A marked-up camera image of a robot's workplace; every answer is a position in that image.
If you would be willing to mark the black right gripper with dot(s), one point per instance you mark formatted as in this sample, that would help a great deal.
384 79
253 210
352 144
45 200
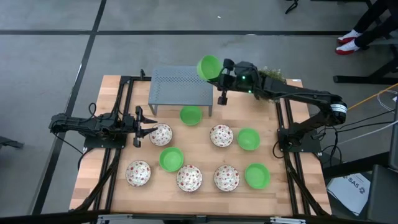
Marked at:
242 79

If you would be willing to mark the white paper sheet printed SA5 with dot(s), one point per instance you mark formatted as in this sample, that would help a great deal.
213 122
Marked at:
348 193

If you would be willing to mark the black furniture foot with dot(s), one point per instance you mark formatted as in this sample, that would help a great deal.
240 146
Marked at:
9 142

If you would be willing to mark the person's white red shoe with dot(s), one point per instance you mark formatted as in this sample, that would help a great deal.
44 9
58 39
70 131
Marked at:
346 48
349 36

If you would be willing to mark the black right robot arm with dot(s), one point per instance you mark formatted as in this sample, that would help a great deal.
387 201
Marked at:
298 95

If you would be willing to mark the person's leg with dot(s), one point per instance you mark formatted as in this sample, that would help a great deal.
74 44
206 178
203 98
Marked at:
370 17
376 34

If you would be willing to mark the grey perforated metal shelf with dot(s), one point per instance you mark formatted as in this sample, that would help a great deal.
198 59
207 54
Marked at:
177 84

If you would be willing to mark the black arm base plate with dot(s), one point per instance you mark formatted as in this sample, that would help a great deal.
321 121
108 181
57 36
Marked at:
93 143
311 146

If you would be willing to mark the black aluminium frame rails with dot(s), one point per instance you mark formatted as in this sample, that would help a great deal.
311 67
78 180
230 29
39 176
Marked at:
290 193
136 78

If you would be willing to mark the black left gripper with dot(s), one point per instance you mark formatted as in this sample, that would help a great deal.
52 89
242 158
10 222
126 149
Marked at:
138 124

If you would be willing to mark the green plastic mini bowl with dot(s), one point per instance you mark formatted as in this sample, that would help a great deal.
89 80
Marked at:
191 115
171 159
248 139
206 67
257 176

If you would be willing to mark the floral mini bowl green outside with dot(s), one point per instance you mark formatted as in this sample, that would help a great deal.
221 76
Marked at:
138 173
189 178
226 178
161 135
221 135

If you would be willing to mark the black desk foot bar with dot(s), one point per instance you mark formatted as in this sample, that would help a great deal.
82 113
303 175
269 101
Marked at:
357 79
351 166

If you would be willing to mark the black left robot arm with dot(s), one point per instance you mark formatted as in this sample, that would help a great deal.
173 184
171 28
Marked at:
77 124

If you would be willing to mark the long black frame bar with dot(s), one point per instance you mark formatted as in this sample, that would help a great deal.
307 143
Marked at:
46 218

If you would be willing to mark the black padded seat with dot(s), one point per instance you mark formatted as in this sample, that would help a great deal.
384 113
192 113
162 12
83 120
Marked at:
384 196

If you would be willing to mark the grey upright panel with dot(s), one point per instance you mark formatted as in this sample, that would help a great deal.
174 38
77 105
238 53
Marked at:
395 140

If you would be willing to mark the potted plant white flowers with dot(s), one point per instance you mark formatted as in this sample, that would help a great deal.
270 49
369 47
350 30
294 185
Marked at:
273 74

